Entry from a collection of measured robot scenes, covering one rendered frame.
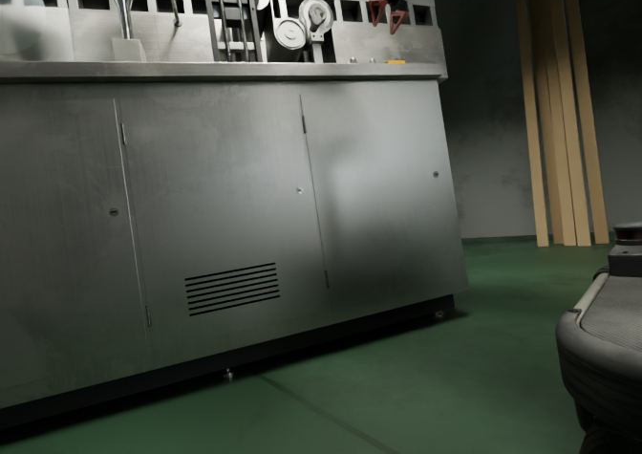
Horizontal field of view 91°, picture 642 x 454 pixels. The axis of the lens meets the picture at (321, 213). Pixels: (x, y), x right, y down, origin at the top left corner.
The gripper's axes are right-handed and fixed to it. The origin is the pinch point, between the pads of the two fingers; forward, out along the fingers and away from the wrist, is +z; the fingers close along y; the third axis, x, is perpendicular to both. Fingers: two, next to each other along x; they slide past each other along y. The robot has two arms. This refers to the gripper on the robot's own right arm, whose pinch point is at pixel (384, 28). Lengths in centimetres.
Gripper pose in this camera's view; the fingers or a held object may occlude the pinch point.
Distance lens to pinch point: 128.0
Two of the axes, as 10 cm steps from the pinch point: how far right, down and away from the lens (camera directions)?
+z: -1.9, 9.1, 3.6
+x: 6.3, 4.0, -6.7
